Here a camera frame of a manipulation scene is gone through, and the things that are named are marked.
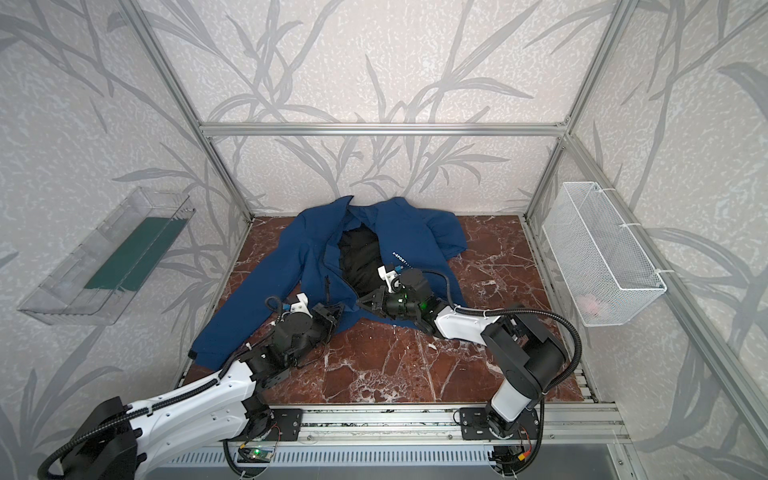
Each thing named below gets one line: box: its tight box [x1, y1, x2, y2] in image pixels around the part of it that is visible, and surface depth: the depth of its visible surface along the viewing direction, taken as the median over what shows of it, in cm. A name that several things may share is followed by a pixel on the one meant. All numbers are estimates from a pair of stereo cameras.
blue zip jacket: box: [189, 195, 467, 370], surface depth 105 cm
